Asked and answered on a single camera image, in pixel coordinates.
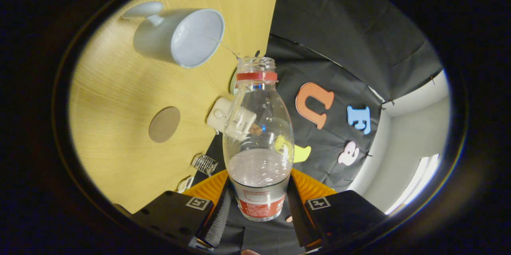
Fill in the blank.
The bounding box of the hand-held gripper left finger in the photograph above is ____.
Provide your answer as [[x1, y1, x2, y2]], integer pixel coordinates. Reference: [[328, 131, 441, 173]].
[[133, 170, 233, 248]]

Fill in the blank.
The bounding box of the clear juice bottle red label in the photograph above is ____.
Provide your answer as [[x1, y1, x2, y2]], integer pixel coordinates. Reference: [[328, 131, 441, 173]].
[[222, 57, 295, 222]]

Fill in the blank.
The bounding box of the white toaster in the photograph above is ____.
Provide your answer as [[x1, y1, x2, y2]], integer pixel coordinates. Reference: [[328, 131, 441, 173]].
[[206, 97, 257, 135]]

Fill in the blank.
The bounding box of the round brown coaster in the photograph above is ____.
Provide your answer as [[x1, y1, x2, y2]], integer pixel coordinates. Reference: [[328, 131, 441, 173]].
[[149, 106, 181, 143]]

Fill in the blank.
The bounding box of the white divided bean tray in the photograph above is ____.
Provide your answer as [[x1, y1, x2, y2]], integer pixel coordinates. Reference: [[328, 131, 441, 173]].
[[177, 176, 195, 194]]

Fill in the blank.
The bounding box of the wooden table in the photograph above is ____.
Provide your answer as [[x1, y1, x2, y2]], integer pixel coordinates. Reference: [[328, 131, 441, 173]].
[[69, 0, 284, 213]]

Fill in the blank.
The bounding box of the white cup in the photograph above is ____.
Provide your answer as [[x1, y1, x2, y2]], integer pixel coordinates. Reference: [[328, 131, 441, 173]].
[[122, 2, 225, 68]]

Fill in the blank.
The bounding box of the small pale green plate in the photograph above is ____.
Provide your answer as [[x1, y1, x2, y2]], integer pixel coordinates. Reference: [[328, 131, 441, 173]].
[[230, 69, 240, 96]]

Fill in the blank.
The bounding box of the metal wire holder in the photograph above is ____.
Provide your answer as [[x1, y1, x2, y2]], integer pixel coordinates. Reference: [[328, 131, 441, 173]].
[[192, 154, 219, 176]]

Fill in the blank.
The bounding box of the large ceiling light panel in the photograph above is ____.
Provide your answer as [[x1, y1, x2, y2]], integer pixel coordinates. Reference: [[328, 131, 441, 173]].
[[385, 153, 440, 215]]

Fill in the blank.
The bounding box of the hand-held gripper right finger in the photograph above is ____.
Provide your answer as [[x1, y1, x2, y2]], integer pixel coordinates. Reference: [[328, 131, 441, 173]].
[[285, 168, 388, 250]]

